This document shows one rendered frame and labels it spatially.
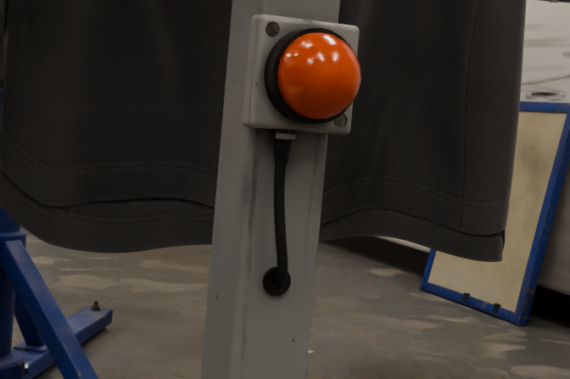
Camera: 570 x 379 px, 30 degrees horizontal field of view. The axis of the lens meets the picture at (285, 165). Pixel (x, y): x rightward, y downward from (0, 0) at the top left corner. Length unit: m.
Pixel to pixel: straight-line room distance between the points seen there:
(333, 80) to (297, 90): 0.02
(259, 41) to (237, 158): 0.06
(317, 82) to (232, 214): 0.08
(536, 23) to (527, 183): 0.59
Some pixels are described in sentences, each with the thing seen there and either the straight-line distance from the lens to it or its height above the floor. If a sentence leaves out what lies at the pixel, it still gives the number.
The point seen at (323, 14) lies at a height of 0.68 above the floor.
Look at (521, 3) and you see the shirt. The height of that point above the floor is 0.74.
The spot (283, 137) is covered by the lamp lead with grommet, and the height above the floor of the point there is 0.62.
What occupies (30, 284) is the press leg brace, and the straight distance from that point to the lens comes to 2.01.
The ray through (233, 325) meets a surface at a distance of 0.49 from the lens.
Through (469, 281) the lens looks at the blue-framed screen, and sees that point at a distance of 3.84.
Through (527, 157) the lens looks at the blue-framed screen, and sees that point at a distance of 3.75.
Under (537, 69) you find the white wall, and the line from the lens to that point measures 3.87.
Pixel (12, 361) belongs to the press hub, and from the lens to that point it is 2.13.
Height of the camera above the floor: 0.63
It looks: 3 degrees down
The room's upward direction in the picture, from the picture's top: 5 degrees clockwise
